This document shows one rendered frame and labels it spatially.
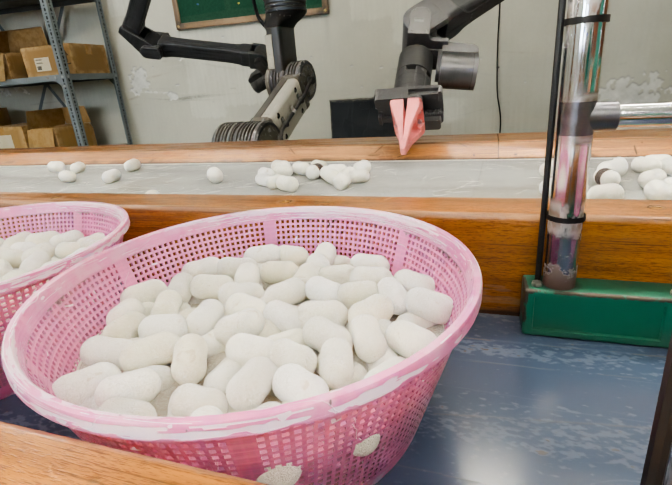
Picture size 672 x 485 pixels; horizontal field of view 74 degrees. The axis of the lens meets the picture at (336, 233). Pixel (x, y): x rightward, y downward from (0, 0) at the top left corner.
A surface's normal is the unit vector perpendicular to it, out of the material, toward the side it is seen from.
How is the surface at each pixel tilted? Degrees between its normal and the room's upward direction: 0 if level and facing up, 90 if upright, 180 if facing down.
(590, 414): 0
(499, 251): 90
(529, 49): 90
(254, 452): 108
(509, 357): 0
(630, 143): 45
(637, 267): 90
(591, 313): 90
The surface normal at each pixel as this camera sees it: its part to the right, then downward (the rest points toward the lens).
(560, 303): -0.30, 0.34
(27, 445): -0.07, -0.94
